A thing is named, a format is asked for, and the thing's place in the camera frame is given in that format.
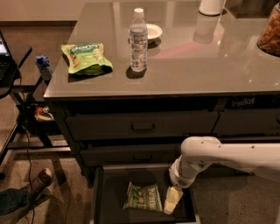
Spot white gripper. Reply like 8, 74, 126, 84
164, 156, 205, 214

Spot green jalapeno kettle chip bag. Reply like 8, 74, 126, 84
123, 183, 163, 212

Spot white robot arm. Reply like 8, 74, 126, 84
169, 136, 280, 192

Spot open bottom drawer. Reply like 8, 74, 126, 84
90, 164, 200, 224

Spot dark middle left drawer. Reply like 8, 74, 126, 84
80, 143, 180, 166

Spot dark drawer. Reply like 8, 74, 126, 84
213, 108, 280, 136
66, 111, 218, 141
80, 143, 180, 166

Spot dark top left drawer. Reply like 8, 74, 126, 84
66, 111, 218, 141

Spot dark top right drawer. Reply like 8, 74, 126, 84
213, 108, 280, 136

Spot cheetos bag in cabinet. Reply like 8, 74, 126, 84
226, 95, 280, 109

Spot bright green snack bag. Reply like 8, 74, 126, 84
61, 43, 113, 75

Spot colourful items on stand shelf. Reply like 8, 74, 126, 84
35, 106, 54, 122

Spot black side stand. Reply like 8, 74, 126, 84
0, 44, 67, 164

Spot person's leg and shoe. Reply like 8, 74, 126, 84
0, 168, 53, 215

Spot small white bowl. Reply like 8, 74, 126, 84
146, 24, 162, 40

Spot clear plastic water bottle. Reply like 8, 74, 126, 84
129, 8, 148, 73

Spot blue capped bottle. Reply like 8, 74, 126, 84
35, 55, 53, 81

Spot white paper towel roll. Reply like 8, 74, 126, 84
199, 0, 226, 16

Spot black laptop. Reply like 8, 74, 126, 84
0, 31, 16, 81

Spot black cable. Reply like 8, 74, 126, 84
17, 69, 38, 224

